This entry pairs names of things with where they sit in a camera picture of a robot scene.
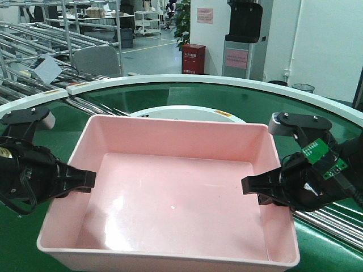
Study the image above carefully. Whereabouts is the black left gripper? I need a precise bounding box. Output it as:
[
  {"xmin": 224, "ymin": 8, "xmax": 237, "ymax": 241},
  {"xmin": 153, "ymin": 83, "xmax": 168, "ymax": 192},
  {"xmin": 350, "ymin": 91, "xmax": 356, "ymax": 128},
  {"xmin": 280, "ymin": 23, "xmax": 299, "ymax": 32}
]
[{"xmin": 1, "ymin": 136, "xmax": 96, "ymax": 209}]

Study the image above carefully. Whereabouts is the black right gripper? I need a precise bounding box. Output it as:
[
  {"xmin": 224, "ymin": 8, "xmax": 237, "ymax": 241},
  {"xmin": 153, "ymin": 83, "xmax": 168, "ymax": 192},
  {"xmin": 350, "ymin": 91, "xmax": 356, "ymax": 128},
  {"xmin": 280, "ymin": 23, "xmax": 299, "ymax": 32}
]
[{"xmin": 241, "ymin": 147, "xmax": 357, "ymax": 212}]

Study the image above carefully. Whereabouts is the pink plastic bin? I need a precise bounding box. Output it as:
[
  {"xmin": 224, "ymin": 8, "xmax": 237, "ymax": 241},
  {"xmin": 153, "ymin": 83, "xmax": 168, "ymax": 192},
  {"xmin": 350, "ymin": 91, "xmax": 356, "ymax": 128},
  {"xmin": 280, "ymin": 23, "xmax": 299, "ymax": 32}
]
[{"xmin": 37, "ymin": 115, "xmax": 300, "ymax": 271}]

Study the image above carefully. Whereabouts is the green circuit board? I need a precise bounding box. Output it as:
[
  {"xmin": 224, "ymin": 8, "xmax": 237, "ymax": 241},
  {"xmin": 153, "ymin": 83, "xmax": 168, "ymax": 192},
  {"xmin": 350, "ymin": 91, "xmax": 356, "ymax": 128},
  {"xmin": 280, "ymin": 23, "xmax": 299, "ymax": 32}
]
[{"xmin": 301, "ymin": 138, "xmax": 348, "ymax": 180}]

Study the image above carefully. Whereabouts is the white control box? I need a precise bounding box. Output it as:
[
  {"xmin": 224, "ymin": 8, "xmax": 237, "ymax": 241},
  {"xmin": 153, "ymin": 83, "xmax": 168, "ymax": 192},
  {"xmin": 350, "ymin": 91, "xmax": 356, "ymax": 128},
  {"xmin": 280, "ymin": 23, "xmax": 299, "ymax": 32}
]
[{"xmin": 28, "ymin": 55, "xmax": 62, "ymax": 84}]

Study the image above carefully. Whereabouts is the grey chair back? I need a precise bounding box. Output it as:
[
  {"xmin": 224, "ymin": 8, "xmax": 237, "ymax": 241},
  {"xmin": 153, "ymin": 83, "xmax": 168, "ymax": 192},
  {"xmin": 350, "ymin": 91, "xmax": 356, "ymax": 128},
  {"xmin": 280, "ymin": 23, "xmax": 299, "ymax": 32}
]
[{"xmin": 71, "ymin": 46, "xmax": 122, "ymax": 78}]

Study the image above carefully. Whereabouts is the grey water dispenser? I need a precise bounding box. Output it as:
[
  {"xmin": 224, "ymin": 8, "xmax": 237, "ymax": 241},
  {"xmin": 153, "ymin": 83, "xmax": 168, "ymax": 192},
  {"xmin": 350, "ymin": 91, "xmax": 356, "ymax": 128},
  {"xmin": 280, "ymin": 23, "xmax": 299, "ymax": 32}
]
[{"xmin": 222, "ymin": 1, "xmax": 273, "ymax": 81}]

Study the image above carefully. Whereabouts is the metal roller conveyor rack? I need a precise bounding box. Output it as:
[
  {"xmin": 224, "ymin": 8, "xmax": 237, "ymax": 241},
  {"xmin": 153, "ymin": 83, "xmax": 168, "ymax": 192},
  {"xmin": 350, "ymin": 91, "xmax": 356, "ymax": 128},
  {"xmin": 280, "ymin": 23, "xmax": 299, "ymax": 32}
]
[{"xmin": 0, "ymin": 0, "xmax": 125, "ymax": 105}]

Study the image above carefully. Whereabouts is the red fire cabinet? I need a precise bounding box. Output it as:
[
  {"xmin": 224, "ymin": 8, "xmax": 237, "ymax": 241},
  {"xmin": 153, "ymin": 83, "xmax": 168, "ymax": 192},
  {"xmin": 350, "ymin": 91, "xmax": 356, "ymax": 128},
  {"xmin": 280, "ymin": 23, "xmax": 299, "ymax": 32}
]
[{"xmin": 181, "ymin": 44, "xmax": 206, "ymax": 75}]

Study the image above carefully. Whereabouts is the green potted plant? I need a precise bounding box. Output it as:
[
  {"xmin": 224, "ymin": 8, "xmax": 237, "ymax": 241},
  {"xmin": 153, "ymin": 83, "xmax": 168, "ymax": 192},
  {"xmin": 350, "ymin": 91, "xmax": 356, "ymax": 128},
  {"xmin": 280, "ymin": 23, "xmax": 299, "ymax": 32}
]
[{"xmin": 174, "ymin": 0, "xmax": 191, "ymax": 51}]

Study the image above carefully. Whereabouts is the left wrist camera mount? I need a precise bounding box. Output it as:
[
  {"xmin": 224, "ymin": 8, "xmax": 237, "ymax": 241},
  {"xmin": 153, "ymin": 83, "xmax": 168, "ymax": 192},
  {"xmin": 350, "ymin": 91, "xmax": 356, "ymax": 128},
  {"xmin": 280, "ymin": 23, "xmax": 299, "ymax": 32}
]
[{"xmin": 1, "ymin": 107, "xmax": 56, "ymax": 142}]

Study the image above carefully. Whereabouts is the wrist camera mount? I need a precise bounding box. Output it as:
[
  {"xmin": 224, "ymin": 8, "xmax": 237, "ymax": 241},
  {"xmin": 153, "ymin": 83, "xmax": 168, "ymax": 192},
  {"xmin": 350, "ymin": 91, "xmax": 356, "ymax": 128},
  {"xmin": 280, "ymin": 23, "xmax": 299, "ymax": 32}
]
[
  {"xmin": 268, "ymin": 112, "xmax": 333, "ymax": 147},
  {"xmin": 1, "ymin": 107, "xmax": 56, "ymax": 142}
]

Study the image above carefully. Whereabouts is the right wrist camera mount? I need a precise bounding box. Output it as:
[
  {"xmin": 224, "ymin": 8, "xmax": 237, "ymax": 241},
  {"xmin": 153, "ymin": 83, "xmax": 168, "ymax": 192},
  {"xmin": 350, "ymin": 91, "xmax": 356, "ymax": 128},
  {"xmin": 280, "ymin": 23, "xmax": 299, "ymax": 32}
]
[{"xmin": 268, "ymin": 112, "xmax": 333, "ymax": 147}]

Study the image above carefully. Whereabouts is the wire mesh wastebasket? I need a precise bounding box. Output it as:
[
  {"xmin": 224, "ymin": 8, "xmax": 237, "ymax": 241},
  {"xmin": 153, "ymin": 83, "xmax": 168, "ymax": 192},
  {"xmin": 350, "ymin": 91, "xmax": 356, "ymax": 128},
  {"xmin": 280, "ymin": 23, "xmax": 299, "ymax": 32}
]
[{"xmin": 292, "ymin": 83, "xmax": 315, "ymax": 94}]

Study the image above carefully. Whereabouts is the white outer conveyor rail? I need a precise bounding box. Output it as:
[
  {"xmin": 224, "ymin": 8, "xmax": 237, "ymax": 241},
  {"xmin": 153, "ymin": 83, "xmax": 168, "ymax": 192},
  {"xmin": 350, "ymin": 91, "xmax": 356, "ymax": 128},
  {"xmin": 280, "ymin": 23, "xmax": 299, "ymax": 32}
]
[{"xmin": 1, "ymin": 74, "xmax": 362, "ymax": 126}]

